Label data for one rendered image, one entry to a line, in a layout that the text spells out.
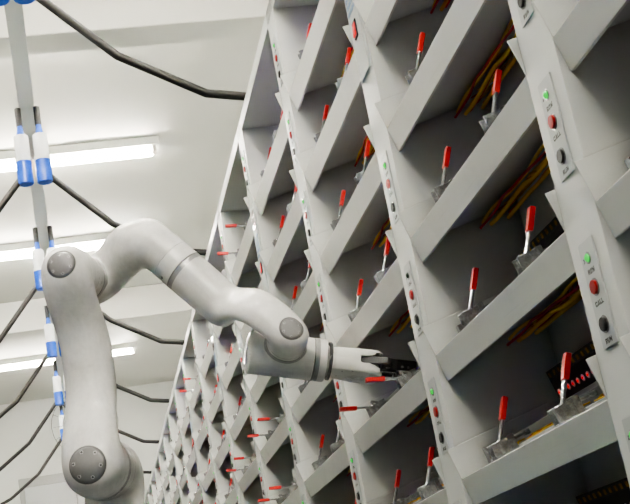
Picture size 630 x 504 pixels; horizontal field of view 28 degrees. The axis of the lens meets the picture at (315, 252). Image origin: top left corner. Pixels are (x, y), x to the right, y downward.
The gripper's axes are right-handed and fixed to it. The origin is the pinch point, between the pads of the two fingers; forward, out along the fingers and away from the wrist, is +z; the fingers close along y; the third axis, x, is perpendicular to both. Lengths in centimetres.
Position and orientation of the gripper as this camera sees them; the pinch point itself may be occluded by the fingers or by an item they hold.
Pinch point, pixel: (404, 369)
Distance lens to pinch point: 249.2
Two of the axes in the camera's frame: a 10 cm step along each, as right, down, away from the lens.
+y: 1.6, -3.1, -9.3
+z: 9.8, 1.2, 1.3
